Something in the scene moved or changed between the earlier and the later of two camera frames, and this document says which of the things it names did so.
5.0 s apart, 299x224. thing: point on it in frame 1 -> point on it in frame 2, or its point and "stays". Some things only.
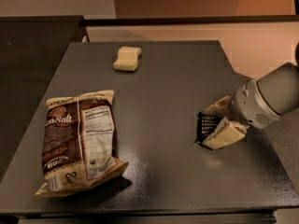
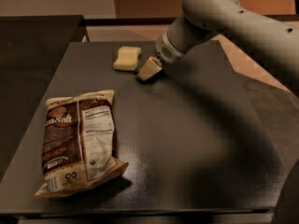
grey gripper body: x=251 y=105 -> x=165 y=52
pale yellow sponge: x=127 y=59 stays
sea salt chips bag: x=79 y=143 stays
